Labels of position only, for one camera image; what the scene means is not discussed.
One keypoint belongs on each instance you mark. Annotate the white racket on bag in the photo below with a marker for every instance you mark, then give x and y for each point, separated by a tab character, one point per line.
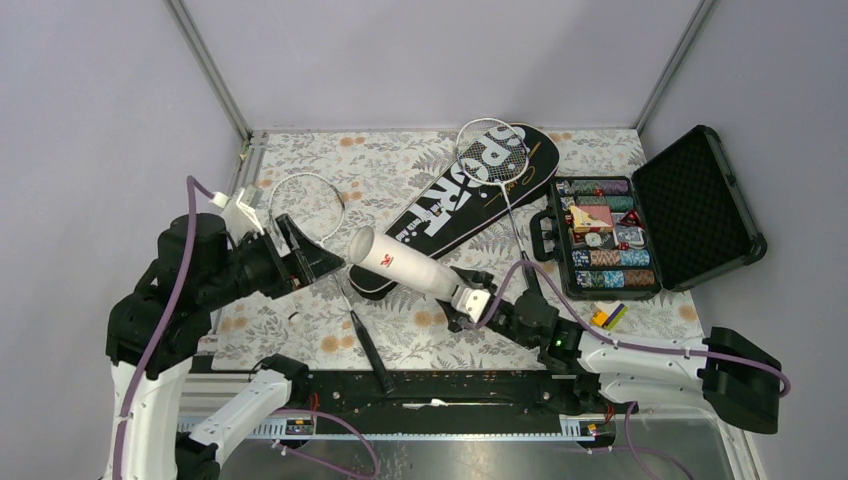
492	152

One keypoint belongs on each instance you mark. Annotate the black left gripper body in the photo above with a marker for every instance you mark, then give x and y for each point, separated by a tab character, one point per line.
258	264

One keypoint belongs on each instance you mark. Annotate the black poker chip case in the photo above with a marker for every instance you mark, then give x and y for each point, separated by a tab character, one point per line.
680	220

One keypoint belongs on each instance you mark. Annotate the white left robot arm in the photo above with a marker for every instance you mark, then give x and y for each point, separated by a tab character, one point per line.
154	332

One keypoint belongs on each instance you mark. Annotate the red playing card box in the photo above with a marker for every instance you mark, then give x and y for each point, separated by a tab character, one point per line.
591	218

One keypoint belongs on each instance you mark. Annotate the white shuttlecock tube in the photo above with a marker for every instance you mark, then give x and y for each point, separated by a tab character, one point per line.
379	259

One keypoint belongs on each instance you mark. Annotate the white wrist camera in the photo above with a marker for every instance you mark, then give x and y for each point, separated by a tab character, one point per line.
471	302
239	212

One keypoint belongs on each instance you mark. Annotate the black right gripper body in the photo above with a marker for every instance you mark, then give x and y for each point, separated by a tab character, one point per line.
502	322

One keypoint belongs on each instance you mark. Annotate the black racket cover bag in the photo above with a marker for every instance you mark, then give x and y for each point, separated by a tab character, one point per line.
452	210

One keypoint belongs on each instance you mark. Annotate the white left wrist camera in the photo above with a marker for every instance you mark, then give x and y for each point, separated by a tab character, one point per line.
239	212

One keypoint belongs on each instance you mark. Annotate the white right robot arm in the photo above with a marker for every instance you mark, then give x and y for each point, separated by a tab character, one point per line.
724	373

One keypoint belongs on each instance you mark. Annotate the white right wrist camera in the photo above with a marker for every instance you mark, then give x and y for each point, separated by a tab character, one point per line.
471	302

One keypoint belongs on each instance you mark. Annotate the floral table mat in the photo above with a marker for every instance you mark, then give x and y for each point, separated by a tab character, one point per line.
379	174

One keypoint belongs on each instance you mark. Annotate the white racket black handle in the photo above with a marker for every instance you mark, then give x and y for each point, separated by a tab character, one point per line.
319	209

